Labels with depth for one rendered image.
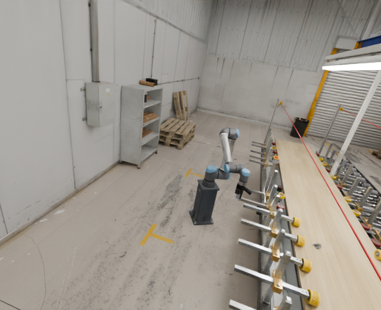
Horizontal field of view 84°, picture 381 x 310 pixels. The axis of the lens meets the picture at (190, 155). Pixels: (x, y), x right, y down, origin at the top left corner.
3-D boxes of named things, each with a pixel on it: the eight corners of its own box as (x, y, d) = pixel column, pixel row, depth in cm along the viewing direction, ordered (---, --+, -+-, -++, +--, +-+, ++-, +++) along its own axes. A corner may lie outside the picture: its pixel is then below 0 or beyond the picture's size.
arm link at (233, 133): (215, 175, 305) (227, 125, 274) (227, 176, 308) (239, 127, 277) (217, 181, 292) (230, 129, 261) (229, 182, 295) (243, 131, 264)
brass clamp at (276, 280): (271, 291, 134) (273, 285, 132) (270, 273, 146) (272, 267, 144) (281, 294, 133) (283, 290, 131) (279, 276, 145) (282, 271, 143)
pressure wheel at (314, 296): (305, 289, 138) (305, 303, 134) (311, 288, 132) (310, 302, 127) (315, 293, 137) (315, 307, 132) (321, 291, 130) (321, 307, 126)
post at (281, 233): (261, 275, 173) (281, 230, 153) (261, 272, 176) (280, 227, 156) (265, 277, 172) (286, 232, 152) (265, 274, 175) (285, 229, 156)
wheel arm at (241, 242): (237, 243, 164) (238, 240, 162) (238, 240, 167) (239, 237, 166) (306, 268, 153) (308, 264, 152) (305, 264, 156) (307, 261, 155)
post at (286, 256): (263, 302, 149) (286, 253, 130) (263, 298, 152) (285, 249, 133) (268, 304, 148) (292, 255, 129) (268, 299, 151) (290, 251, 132)
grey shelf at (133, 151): (119, 163, 438) (121, 85, 375) (140, 149, 519) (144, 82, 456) (139, 168, 430) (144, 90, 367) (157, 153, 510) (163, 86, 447)
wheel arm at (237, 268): (233, 270, 142) (235, 267, 140) (234, 266, 145) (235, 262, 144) (313, 301, 131) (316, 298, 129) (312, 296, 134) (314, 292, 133)
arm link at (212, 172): (203, 174, 303) (205, 163, 296) (215, 176, 306) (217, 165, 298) (205, 180, 289) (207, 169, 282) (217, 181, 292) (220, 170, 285)
